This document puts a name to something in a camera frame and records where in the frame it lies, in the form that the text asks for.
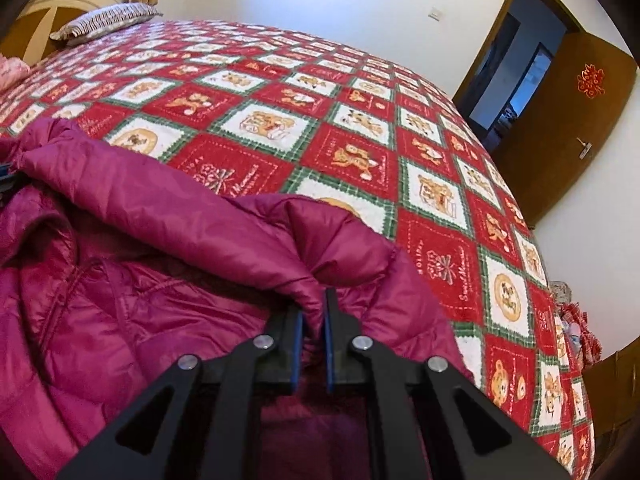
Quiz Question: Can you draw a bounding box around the striped pillow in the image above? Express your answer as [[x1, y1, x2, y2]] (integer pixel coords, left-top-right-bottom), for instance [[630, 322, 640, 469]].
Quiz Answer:
[[50, 2, 163, 47]]

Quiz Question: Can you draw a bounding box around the folded pink floral blanket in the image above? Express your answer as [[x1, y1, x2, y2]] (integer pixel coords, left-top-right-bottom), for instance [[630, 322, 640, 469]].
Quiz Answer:
[[0, 55, 29, 92]]

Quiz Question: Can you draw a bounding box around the magenta puffer jacket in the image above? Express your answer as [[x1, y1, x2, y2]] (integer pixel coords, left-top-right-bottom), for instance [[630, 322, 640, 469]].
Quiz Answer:
[[0, 117, 476, 480]]

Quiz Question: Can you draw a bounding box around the brown door frame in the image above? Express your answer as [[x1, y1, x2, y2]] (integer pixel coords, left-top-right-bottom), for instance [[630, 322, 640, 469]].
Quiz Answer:
[[452, 0, 586, 157]]

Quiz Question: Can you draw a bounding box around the brown wooden cabinet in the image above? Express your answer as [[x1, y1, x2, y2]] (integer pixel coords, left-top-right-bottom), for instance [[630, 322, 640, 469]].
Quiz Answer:
[[582, 345, 640, 461]]

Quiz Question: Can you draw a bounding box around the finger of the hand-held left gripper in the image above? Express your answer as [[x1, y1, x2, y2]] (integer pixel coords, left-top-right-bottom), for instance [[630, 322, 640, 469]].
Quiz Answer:
[[0, 161, 19, 197]]

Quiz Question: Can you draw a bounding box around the red checkered bear-print bedspread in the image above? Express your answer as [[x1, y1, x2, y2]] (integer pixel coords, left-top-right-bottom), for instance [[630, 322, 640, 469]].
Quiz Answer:
[[0, 20, 596, 480]]

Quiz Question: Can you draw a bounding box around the brown wooden door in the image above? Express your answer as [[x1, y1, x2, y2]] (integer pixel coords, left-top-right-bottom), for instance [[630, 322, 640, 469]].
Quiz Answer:
[[492, 30, 638, 231]]

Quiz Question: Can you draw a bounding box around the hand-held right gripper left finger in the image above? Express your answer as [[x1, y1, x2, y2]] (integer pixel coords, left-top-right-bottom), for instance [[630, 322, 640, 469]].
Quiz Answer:
[[55, 305, 306, 480]]

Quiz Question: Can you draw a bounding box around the cream and wood headboard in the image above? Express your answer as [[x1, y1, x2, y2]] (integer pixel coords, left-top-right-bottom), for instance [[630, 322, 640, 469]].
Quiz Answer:
[[0, 0, 123, 67]]

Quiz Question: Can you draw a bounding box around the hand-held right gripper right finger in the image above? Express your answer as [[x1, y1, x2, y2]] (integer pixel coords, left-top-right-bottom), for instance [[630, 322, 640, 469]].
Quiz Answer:
[[322, 287, 571, 480]]

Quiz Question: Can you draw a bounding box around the pile of patterned clothes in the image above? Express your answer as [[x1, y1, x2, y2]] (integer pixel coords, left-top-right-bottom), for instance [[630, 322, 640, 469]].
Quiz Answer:
[[550, 282, 604, 367]]

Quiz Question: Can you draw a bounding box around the red paper door decoration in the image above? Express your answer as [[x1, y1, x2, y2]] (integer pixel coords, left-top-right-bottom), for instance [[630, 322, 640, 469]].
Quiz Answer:
[[577, 63, 607, 96]]

